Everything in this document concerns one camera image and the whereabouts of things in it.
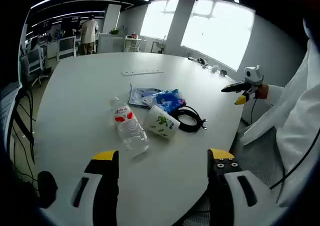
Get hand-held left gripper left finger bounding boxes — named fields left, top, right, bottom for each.
left=39, top=150, right=120, bottom=226

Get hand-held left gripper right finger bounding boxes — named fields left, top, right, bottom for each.
left=207, top=148, right=288, bottom=226

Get clear plastic water bottle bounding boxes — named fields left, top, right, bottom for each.
left=109, top=96, right=150, bottom=159

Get white paper cup green print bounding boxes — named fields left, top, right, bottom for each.
left=142, top=104, right=181, bottom=141

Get blue white plastic package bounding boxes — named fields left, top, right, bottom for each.
left=127, top=83, right=187, bottom=115

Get white tabletop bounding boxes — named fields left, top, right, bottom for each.
left=33, top=52, right=247, bottom=226

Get person's right hand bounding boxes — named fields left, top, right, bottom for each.
left=258, top=84, right=270, bottom=100

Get small devices on table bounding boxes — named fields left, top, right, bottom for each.
left=187, top=56, right=228, bottom=76

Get wide window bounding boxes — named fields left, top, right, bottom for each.
left=181, top=0, right=256, bottom=72

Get person's white coat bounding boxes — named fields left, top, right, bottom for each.
left=241, top=18, right=320, bottom=209

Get white power strip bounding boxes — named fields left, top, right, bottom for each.
left=121, top=69, right=165, bottom=76

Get narrow window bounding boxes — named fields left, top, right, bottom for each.
left=139, top=0, right=180, bottom=41

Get white cabinet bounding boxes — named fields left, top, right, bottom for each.
left=96, top=33, right=126, bottom=54

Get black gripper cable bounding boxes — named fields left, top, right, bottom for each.
left=250, top=98, right=257, bottom=126

